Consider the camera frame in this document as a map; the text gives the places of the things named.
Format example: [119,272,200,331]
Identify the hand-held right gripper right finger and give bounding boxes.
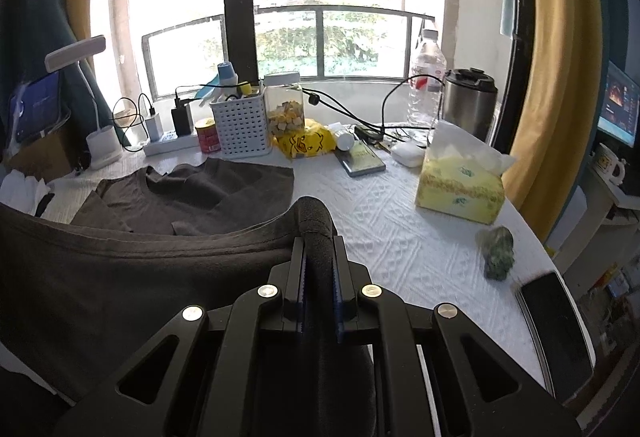
[332,236,583,437]

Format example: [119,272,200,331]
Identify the clear snack jar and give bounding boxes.
[262,72,306,138]

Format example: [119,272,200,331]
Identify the white earbuds case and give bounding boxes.
[390,142,425,167]

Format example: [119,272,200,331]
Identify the computer monitor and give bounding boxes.
[597,60,640,149]

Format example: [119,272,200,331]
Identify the white side desk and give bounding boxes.
[552,162,640,278]

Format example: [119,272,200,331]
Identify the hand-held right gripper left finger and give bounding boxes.
[52,236,307,437]

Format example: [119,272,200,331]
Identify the black charger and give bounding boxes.
[171,104,194,136]

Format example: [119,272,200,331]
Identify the yellow tissue box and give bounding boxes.
[414,120,517,225]

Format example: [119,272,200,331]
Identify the small white bottle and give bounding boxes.
[334,128,357,153]

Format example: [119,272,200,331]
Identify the white perforated basket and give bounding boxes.
[210,84,273,157]

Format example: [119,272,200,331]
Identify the black smartphone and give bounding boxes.
[515,269,596,405]

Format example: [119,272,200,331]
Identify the blue face mask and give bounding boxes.
[192,76,226,108]

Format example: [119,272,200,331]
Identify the white mug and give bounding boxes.
[592,143,627,185]

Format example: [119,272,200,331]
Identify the hanging teal towel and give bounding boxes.
[500,0,517,38]

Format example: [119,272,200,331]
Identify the black balcony railing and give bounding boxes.
[141,4,436,100]

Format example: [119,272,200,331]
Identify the white desk lamp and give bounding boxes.
[45,34,123,170]

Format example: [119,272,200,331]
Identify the cardboard box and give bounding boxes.
[2,130,73,180]

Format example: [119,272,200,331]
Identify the black charger cable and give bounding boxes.
[174,84,266,110]

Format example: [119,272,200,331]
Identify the dark grey t-shirt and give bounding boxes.
[0,157,376,437]

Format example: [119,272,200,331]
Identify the white garment with black stripe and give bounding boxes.
[0,168,56,218]

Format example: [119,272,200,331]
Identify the green stone figurine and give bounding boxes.
[475,225,516,282]

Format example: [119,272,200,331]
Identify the looped black cable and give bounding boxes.
[111,92,157,153]

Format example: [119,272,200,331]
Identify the blue capped bottle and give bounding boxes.
[216,61,240,90]

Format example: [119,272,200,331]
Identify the white power strip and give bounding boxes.
[142,130,201,157]

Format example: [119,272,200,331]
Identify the white textured tablecloth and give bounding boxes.
[0,120,596,405]

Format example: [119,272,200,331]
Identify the yellow plastic bag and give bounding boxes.
[270,117,337,160]

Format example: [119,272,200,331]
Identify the long black cable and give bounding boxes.
[302,74,446,143]

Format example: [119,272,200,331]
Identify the red can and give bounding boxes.
[195,118,222,154]

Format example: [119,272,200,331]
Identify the clear water bottle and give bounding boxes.
[406,28,447,130]

